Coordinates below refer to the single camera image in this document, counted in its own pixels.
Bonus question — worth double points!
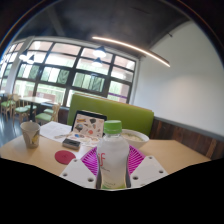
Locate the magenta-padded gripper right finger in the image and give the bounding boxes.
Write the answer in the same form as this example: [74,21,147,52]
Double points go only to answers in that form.
[124,144,169,190]

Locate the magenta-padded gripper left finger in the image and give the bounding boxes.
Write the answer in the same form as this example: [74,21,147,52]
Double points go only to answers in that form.
[58,146,101,190]

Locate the clear green-capped drink bottle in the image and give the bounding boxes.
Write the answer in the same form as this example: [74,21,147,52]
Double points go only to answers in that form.
[95,119,130,191]

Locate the flat round red coaster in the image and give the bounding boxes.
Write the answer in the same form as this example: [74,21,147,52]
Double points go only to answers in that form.
[54,149,77,166]

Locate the small dark flat box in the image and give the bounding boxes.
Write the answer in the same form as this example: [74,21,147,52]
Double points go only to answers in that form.
[61,137,82,151]

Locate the white ceramic bowl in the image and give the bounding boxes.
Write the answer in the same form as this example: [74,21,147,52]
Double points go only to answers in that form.
[120,128,150,150]

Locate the black sticker-covered laptop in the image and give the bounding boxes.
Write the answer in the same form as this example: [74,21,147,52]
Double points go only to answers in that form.
[70,110,108,139]

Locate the white printed paper sheets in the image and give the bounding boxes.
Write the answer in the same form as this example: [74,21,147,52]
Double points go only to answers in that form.
[39,120,73,144]

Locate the white paper cup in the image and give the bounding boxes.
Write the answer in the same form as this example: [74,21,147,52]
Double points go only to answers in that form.
[20,121,42,149]

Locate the green upholstered booth bench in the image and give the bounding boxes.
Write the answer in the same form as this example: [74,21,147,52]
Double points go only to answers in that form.
[66,93,155,137]

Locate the light wooden dining table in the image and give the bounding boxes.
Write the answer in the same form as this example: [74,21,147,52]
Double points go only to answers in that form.
[18,95,53,123]

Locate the group of wooden green-seated chairs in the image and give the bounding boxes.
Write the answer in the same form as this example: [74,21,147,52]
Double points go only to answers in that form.
[0,94,62,126]

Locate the group of pendant ceiling lamps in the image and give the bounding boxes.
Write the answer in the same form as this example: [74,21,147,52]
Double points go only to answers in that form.
[18,45,108,68]

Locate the long curved linear light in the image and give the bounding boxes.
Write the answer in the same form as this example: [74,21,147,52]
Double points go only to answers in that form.
[91,35,171,68]

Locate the large black-framed window wall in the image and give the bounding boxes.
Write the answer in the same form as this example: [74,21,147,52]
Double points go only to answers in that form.
[0,39,138,108]

